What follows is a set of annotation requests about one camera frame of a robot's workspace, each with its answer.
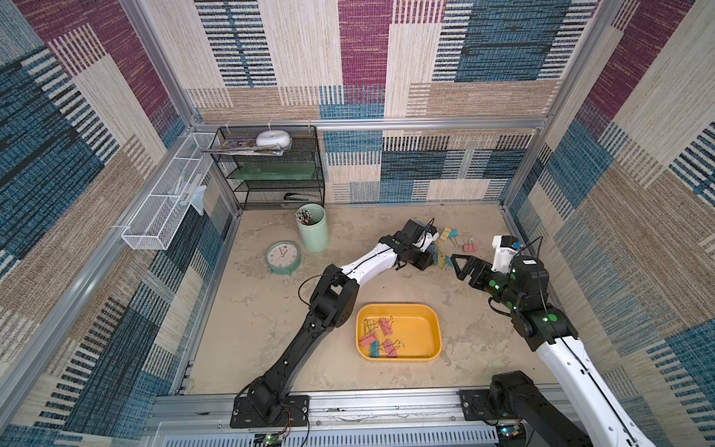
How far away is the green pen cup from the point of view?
0.96 meters

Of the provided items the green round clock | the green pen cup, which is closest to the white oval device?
the green pen cup

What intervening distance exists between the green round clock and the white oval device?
1.20 feet

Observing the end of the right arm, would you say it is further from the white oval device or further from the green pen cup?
the white oval device

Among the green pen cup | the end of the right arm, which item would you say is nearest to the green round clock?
the green pen cup

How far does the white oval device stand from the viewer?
90 cm
